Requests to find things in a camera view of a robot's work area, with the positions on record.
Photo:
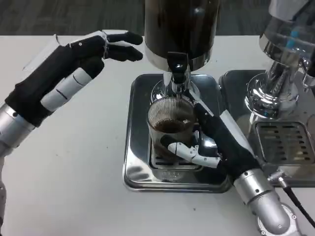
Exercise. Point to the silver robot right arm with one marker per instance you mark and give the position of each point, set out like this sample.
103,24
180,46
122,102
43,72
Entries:
261,194

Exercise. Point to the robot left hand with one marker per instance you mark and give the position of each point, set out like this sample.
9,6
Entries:
61,71

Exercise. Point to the steel dispenser tap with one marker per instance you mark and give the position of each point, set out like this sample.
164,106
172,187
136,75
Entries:
308,76

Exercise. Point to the black dispenser tap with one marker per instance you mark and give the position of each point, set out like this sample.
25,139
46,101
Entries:
177,61

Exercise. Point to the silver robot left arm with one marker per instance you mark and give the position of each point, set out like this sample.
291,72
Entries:
14,130

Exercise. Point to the dark drink dispenser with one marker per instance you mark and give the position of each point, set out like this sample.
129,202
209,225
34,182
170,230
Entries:
182,27

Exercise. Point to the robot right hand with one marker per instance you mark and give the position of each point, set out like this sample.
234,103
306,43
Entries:
229,145

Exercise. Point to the clear ribbed glass cup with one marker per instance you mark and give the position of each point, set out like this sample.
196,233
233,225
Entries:
169,115

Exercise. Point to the clear drink dispenser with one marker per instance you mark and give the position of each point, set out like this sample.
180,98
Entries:
280,44

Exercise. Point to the steel drip grid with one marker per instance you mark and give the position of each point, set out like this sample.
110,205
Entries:
283,142
160,163

